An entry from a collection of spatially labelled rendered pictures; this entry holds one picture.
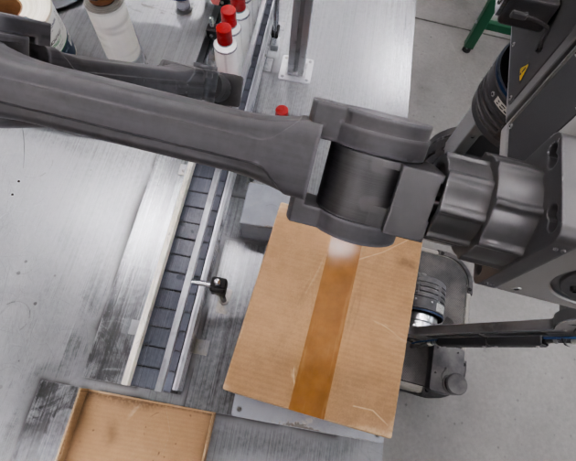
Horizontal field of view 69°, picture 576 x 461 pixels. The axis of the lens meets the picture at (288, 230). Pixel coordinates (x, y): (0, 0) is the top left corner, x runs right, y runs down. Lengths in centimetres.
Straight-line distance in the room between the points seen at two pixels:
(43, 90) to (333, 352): 47
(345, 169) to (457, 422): 164
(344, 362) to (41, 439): 62
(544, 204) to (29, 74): 39
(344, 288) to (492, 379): 138
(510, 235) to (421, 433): 156
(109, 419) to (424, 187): 78
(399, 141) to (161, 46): 100
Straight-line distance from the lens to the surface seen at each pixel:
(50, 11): 119
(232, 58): 101
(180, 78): 72
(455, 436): 190
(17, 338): 105
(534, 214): 34
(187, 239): 94
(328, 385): 63
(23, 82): 41
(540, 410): 206
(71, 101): 39
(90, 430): 97
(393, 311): 67
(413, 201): 33
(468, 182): 33
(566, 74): 43
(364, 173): 33
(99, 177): 111
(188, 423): 92
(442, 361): 159
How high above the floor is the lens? 174
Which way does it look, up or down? 68 degrees down
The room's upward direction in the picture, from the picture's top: 9 degrees clockwise
